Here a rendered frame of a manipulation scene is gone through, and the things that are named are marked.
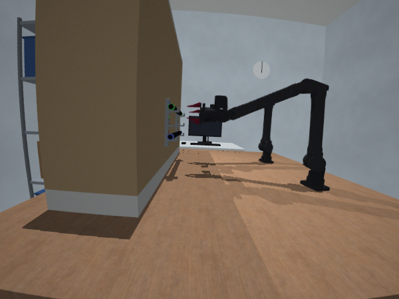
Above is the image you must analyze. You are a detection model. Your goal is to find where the black bar with green ends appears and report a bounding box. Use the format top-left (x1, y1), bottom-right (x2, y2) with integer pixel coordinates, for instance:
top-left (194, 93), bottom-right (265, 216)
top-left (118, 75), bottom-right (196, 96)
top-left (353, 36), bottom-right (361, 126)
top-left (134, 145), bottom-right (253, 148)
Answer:
top-left (168, 104), bottom-right (183, 116)

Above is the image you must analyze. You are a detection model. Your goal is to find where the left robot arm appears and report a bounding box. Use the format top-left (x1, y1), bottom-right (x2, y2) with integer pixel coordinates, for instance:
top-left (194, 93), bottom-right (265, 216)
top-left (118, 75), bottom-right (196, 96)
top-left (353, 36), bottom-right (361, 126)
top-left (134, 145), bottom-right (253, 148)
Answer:
top-left (213, 78), bottom-right (330, 191)

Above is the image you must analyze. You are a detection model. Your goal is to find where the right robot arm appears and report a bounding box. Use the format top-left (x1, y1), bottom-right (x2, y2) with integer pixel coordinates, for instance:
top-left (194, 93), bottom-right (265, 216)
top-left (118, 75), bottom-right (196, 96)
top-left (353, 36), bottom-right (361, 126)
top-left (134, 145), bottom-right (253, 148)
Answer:
top-left (204, 104), bottom-right (274, 163)

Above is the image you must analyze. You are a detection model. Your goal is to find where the black bar with blue ends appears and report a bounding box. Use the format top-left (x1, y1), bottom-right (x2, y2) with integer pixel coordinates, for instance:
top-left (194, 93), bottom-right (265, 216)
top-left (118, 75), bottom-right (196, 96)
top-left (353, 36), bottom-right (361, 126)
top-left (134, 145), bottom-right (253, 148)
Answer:
top-left (167, 131), bottom-right (182, 140)

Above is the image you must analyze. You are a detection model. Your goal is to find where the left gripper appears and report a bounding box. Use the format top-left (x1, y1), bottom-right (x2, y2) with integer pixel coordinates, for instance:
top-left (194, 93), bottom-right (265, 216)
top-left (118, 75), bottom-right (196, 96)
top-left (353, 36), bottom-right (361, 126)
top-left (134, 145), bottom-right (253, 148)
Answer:
top-left (187, 102), bottom-right (215, 123)

